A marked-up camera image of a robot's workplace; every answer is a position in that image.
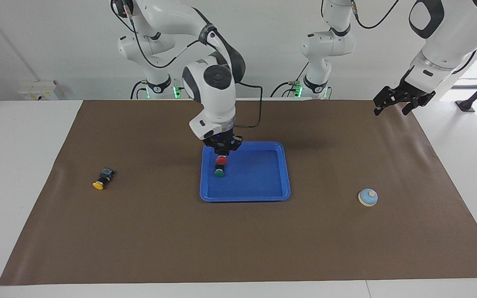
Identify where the black left arm base cable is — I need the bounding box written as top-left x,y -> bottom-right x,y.
270,62 -> 310,99

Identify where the black right arm base cable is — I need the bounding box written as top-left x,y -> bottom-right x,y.
130,79 -> 148,100

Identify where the blue plastic tray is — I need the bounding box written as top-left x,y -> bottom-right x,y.
200,141 -> 292,203

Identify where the black left arm gripper cable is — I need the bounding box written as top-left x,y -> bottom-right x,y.
351,0 -> 400,30

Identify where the black arm gripper cable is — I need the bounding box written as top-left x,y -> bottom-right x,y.
112,0 -> 263,129
351,0 -> 400,30

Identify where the black arm base cable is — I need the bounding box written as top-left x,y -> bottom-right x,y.
270,62 -> 310,99
130,79 -> 148,100

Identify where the black right arm gripper cable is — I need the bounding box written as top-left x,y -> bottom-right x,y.
112,0 -> 263,129

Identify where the white wall electrical box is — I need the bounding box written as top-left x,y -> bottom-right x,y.
18,80 -> 59,101

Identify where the light blue call bell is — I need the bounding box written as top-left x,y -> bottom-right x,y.
358,188 -> 379,207

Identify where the yellow push button switch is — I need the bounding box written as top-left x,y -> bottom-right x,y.
92,168 -> 116,190

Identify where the brown table mat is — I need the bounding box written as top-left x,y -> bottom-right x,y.
0,99 -> 477,286

